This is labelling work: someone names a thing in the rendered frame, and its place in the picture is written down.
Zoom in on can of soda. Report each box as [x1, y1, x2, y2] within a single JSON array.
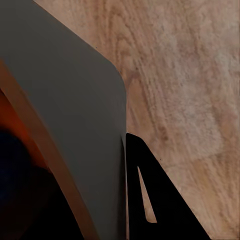
[[0, 88, 51, 171], [0, 128, 32, 210]]

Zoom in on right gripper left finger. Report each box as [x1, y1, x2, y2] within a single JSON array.
[[20, 186, 85, 240]]

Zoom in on trash can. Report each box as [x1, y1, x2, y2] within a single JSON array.
[[0, 0, 127, 240]]

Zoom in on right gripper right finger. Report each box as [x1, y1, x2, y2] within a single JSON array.
[[125, 133, 211, 240]]

